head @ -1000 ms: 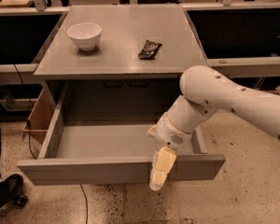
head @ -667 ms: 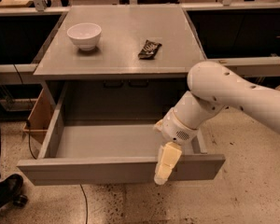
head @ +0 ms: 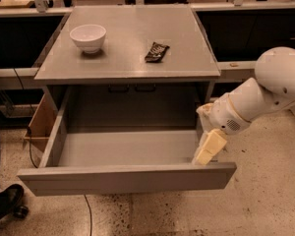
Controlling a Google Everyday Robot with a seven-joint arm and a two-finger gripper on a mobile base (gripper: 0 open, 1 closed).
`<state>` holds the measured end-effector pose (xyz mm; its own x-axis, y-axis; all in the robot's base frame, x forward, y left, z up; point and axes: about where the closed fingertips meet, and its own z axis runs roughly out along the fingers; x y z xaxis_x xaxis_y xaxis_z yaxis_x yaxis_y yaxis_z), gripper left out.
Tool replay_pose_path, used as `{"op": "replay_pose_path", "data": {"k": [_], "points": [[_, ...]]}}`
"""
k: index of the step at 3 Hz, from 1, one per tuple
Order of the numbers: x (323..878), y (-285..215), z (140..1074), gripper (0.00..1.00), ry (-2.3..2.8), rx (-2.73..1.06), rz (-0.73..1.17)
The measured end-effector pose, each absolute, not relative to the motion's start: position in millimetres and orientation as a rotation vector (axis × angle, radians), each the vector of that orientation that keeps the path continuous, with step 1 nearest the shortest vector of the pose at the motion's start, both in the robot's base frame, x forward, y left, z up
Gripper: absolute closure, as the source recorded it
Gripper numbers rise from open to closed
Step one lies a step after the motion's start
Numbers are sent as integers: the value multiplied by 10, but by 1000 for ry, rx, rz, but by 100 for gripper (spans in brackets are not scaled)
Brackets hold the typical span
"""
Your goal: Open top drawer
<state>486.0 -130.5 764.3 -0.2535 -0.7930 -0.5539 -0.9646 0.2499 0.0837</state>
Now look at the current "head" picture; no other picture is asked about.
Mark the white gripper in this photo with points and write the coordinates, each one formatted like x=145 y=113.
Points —
x=223 y=117

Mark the grey top drawer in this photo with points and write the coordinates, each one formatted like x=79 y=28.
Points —
x=120 y=141

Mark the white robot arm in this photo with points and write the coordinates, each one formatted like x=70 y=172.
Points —
x=271 y=89

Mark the grey drawer cabinet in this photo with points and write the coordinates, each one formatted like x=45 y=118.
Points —
x=120 y=62

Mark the dark snack wrapper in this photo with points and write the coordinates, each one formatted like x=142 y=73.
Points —
x=156 y=53

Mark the white bowl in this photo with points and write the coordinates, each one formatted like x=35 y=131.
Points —
x=89 y=38

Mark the cardboard box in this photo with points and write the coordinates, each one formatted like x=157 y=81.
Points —
x=40 y=125

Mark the black caster wheel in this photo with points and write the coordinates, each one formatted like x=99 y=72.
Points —
x=20 y=212

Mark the black shoe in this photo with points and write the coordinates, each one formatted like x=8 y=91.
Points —
x=10 y=198

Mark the grey metal rail frame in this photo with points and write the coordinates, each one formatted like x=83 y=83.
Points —
x=232 y=71

